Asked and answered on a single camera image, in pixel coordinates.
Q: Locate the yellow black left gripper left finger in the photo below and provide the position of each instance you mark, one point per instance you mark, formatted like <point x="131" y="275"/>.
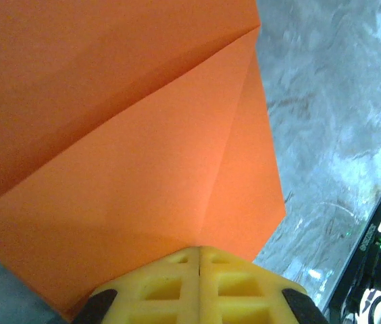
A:
<point x="163" y="297"/>

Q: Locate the orange paper sheet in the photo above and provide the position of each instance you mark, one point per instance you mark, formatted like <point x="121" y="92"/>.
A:
<point x="109" y="135"/>

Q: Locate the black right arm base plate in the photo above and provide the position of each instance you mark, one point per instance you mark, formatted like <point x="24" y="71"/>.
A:
<point x="367" y="236"/>

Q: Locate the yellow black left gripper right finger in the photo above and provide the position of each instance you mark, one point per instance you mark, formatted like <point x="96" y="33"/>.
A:
<point x="237" y="297"/>

